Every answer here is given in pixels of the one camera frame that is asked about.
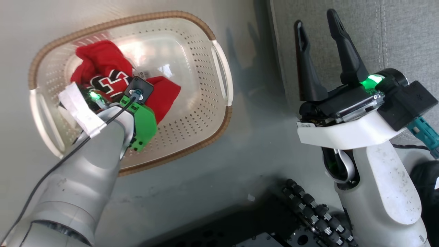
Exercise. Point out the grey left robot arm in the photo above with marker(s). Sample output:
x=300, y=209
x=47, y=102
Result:
x=79, y=181

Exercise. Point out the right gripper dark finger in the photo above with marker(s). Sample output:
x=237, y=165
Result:
x=307, y=72
x=346, y=51

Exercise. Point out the black robot base with rollers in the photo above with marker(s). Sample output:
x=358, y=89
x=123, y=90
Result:
x=267, y=219

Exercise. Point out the white perforated laundry basket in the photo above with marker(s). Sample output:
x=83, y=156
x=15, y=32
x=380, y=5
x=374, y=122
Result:
x=195, y=68

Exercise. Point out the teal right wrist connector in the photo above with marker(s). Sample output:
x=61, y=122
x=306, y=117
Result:
x=425, y=135

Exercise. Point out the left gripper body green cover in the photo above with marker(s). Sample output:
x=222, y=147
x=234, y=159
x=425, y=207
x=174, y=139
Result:
x=144, y=125

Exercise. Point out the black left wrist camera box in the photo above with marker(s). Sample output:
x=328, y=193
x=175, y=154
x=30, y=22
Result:
x=139, y=90

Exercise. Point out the red basketball jersey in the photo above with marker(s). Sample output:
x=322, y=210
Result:
x=103, y=60

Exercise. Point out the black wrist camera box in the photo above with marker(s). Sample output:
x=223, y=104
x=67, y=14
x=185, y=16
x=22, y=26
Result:
x=139, y=90
x=408, y=103

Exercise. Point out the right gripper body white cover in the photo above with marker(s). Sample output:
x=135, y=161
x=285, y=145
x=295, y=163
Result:
x=346, y=132

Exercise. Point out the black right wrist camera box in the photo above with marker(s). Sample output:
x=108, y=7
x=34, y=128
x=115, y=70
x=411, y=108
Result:
x=408, y=103

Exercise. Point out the grey fabric sofa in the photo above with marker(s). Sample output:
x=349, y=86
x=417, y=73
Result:
x=394, y=34

